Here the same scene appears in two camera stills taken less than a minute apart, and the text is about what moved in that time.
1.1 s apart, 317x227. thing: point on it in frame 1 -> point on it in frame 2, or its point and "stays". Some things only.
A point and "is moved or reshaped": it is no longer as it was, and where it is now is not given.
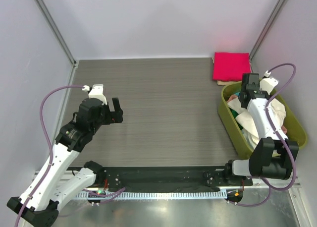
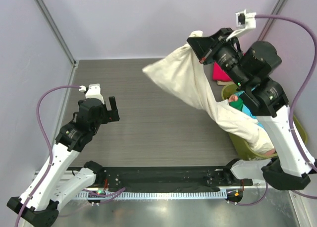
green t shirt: x=234 y=112 -> x=237 y=104
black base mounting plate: x=211 y=178 stays
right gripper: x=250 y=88 -> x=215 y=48
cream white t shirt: x=277 y=109 is moved or reshaped
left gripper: x=113 y=116 stays
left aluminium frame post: x=48 y=17 stays
